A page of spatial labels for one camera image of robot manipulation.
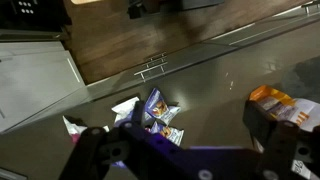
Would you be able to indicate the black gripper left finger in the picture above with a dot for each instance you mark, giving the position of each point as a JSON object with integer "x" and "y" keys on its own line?
{"x": 100, "y": 150}

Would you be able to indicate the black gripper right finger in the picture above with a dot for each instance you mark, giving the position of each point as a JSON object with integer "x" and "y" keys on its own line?
{"x": 280, "y": 146}

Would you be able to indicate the purple fruit print snack pack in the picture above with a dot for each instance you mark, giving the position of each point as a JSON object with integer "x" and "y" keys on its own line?
{"x": 156, "y": 106}

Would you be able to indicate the big orange white packet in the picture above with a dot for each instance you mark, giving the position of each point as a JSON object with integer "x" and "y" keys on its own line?
{"x": 283, "y": 103}

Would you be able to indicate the purple snack pack barcode side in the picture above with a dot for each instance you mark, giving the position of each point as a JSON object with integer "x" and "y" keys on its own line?
{"x": 125, "y": 108}

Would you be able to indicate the purple white snack pack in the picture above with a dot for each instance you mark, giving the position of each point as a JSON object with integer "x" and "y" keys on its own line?
{"x": 171, "y": 133}

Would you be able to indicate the white cabinet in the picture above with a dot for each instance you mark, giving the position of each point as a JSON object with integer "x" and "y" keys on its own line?
{"x": 33, "y": 80}

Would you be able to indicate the black appliance with buttons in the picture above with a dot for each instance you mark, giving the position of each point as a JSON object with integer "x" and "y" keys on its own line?
{"x": 30, "y": 15}

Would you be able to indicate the black stand base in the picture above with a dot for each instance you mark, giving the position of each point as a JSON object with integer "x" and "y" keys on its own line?
{"x": 166, "y": 6}

